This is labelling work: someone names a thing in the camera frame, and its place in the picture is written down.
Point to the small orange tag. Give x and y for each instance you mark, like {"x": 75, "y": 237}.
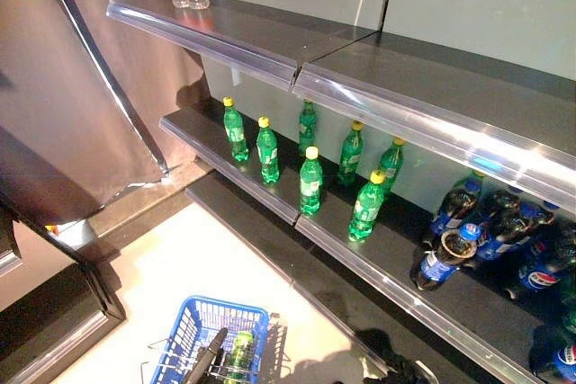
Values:
{"x": 51, "y": 228}

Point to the blue plastic shopping basket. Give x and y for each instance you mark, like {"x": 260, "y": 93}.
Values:
{"x": 189, "y": 330}

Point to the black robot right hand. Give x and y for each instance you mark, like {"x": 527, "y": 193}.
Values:
{"x": 393, "y": 368}

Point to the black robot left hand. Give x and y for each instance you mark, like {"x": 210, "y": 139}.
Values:
{"x": 210, "y": 354}

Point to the brown fabric curtain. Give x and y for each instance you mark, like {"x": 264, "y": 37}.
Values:
{"x": 54, "y": 65}

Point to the chrome stand pole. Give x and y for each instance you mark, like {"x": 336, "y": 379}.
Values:
{"x": 102, "y": 65}

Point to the Pepsi cola bottle blue cap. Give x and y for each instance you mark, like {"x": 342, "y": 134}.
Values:
{"x": 454, "y": 204}
{"x": 434, "y": 265}
{"x": 566, "y": 357}
{"x": 499, "y": 244}
{"x": 499, "y": 202}
{"x": 535, "y": 278}

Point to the dark neighbouring shelf unit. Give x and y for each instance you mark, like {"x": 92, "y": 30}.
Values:
{"x": 45, "y": 312}

